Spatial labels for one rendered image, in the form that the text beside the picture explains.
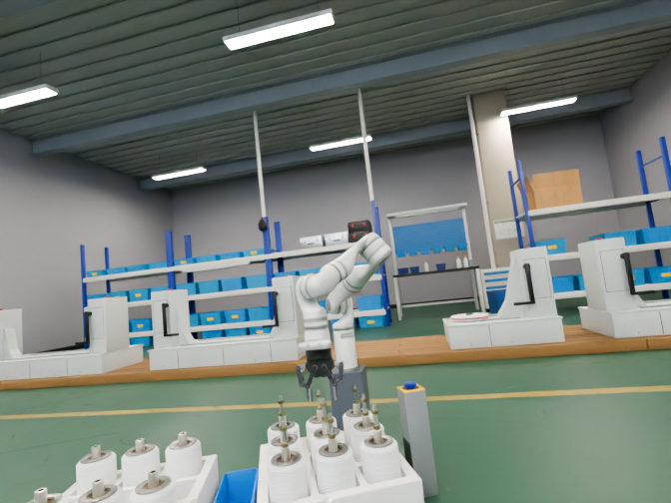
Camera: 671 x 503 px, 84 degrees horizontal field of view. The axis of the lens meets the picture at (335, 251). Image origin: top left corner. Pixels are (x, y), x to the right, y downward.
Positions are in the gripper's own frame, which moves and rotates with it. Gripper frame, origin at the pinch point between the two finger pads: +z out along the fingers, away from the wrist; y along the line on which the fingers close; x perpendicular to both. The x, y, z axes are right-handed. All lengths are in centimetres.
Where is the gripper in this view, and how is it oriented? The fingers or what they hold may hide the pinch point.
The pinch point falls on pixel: (323, 395)
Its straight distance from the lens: 113.8
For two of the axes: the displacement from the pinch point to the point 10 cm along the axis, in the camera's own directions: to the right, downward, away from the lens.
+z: 1.0, 9.9, -0.9
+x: -0.8, -0.8, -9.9
